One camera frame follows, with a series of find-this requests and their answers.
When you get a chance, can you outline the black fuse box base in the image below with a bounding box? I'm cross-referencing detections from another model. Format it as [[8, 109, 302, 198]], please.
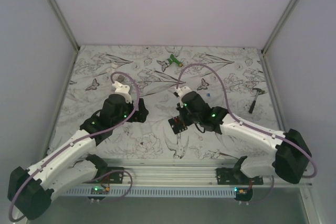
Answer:
[[168, 116, 187, 134]]

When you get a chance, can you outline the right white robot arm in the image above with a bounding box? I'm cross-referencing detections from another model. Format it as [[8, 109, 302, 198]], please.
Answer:
[[174, 87, 311, 185]]

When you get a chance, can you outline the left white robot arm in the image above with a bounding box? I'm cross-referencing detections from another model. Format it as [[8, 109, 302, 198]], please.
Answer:
[[7, 94, 149, 222]]

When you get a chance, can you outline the white and grey pipe fitting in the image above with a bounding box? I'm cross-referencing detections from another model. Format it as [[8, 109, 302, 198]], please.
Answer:
[[106, 62, 125, 83]]

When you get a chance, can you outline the floral printed table mat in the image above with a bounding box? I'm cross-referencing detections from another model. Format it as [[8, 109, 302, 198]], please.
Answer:
[[48, 45, 279, 160]]

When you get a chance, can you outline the small grey hammer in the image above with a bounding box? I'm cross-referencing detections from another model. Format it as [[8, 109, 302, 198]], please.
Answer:
[[248, 88, 265, 114]]

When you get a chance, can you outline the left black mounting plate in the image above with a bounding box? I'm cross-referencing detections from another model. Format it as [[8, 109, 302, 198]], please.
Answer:
[[85, 167, 125, 184]]

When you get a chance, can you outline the black mounting plate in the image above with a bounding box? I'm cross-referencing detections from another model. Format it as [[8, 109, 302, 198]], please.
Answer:
[[85, 167, 125, 184], [215, 167, 264, 185]]

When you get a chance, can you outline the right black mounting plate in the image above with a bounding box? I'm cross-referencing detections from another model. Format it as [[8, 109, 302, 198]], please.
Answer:
[[215, 167, 264, 185]]

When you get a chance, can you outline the left controller board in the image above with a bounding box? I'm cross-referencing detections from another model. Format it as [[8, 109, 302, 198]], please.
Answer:
[[90, 186, 110, 195]]

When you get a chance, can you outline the controller board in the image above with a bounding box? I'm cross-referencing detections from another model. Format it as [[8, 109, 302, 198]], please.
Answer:
[[90, 186, 110, 195], [234, 187, 253, 195]]

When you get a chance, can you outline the right controller board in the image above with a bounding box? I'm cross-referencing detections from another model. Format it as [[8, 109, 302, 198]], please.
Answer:
[[234, 187, 253, 195]]

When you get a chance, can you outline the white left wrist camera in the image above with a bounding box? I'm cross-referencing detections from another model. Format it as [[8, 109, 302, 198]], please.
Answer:
[[112, 81, 133, 103]]

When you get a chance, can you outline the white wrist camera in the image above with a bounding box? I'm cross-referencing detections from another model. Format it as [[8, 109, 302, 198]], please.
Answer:
[[173, 86, 192, 98], [112, 81, 133, 103]]

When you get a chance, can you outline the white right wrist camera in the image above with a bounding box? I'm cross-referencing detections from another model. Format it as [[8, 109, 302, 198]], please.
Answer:
[[173, 86, 192, 98]]

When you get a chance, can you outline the aluminium frame rail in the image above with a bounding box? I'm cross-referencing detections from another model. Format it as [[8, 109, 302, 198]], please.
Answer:
[[26, 158, 313, 188]]

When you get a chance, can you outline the white slotted cable duct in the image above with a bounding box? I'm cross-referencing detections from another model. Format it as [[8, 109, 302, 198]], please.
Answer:
[[63, 186, 236, 198]]

